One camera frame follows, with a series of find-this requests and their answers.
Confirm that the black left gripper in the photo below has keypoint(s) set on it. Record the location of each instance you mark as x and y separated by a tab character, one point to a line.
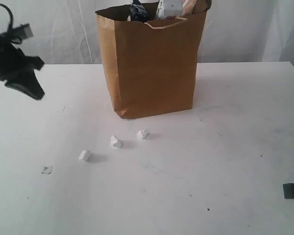
18	70

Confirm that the small white figurine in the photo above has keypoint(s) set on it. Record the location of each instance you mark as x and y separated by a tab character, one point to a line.
116	142
142	134
85	155

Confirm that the spaghetti packet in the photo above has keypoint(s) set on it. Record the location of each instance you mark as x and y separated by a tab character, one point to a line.
138	12

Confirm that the white blue milk carton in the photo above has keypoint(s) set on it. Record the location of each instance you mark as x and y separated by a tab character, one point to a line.
169	9

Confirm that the brown kraft pouch orange stripe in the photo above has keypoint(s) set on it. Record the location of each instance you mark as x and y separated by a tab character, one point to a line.
195	6

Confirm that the brown paper bag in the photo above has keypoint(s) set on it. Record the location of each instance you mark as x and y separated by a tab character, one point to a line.
150	68

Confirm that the white backdrop curtain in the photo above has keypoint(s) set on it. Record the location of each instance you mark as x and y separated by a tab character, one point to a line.
65	31

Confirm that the torn plastic scrap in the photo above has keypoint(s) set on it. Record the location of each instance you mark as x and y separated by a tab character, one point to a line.
47	170

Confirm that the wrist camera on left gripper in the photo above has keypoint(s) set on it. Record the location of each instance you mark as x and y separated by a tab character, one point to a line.
18	34

